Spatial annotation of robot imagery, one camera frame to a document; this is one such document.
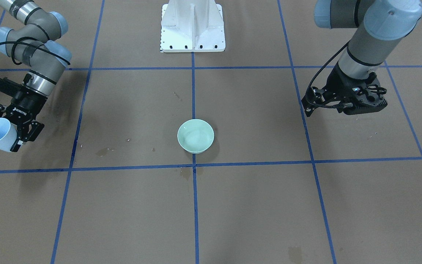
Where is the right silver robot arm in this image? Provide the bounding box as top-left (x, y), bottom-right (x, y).
top-left (0, 0), bottom-right (72, 152)

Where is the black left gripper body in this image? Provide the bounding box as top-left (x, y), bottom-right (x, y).
top-left (325, 63), bottom-right (358, 105)

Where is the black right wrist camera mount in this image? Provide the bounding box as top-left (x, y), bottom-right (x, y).
top-left (0, 77), bottom-right (25, 98)

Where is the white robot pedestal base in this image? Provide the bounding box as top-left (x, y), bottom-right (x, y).
top-left (160, 0), bottom-right (226, 52)

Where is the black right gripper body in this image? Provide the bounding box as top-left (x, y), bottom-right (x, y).
top-left (5, 88), bottom-right (48, 127)

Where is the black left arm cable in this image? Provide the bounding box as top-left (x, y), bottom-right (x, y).
top-left (304, 41), bottom-right (351, 109)

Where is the pale green ceramic bowl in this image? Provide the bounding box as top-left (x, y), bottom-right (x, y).
top-left (177, 119), bottom-right (215, 154)

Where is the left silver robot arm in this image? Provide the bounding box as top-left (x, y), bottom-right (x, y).
top-left (301, 0), bottom-right (422, 117)

